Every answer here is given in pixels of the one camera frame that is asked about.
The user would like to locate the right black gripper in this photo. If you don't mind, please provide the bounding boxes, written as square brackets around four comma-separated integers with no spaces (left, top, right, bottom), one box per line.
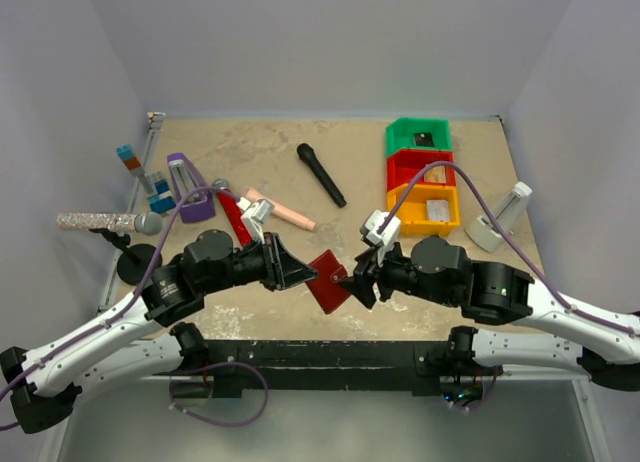
[337,234,457,308]

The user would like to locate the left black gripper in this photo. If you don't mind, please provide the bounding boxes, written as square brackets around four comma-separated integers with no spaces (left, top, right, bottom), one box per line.
[203,232,320,295]

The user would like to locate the red leather card holder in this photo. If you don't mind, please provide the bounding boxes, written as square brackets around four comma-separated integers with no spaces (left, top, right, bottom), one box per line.
[306,250,351,315]

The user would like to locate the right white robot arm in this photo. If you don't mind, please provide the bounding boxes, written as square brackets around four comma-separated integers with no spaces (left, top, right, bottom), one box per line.
[339,236,639,392]

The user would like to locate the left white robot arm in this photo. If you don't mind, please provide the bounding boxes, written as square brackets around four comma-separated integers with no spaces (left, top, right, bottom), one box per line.
[1,230,318,434]

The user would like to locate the grey card in yellow bin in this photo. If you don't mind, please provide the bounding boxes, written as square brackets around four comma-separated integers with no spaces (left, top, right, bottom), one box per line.
[426,199,451,223]

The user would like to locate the tan card in red bin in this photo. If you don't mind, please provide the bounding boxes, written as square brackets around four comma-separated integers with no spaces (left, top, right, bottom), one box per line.
[424,166,448,185]

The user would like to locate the black card in green bin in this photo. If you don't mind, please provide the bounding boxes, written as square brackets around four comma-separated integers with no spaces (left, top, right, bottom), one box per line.
[413,132,435,148]

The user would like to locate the pink microphone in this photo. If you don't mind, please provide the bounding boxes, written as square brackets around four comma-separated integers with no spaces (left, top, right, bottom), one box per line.
[244,188,316,232]

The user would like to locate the yellow storage bin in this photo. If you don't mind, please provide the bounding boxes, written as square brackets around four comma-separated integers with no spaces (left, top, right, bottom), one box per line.
[395,184,461,237]

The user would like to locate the red microphone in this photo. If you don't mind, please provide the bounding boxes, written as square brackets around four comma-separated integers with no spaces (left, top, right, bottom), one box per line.
[212,179,252,247]

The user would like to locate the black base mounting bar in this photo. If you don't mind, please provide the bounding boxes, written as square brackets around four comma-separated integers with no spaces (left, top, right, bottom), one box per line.
[207,340,502,397]

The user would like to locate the purple metronome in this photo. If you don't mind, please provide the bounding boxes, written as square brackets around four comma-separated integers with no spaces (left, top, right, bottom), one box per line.
[167,152,215,224]

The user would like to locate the red storage bin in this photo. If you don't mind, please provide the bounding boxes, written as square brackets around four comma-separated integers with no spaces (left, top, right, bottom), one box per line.
[386,149,456,191]

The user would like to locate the black microphone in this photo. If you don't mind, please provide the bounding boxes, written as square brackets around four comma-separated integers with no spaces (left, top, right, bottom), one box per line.
[296,143,347,208]

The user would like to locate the white metronome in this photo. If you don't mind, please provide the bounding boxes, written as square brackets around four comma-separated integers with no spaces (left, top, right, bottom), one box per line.
[465,181,532,253]

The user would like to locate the blue toy brick tower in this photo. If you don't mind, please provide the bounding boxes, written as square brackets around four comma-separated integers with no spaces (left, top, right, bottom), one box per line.
[116,144,176,216]

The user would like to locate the glitter silver microphone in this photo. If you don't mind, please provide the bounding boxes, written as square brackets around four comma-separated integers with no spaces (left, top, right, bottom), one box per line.
[56,212,164,236]

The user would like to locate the green storage bin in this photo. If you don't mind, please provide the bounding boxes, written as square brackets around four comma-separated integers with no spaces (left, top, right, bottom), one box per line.
[385,117,453,157]

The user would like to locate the black microphone stand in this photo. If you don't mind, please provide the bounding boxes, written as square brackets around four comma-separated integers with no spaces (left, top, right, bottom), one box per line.
[90,229,156,286]

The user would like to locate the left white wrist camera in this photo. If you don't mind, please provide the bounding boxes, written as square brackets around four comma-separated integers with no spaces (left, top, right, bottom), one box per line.
[236,197,274,244]

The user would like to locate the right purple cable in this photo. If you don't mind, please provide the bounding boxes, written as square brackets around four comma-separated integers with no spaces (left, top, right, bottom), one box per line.
[380,161,640,336]

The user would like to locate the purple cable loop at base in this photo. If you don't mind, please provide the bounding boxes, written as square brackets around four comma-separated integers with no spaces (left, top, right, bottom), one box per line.
[168,359,269,427]

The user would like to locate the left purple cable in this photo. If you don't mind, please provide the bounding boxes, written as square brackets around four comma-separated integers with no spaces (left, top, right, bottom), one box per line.
[0,185,246,431]

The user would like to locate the left aluminium frame rail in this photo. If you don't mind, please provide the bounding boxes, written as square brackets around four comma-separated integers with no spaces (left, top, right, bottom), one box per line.
[96,112,165,315]

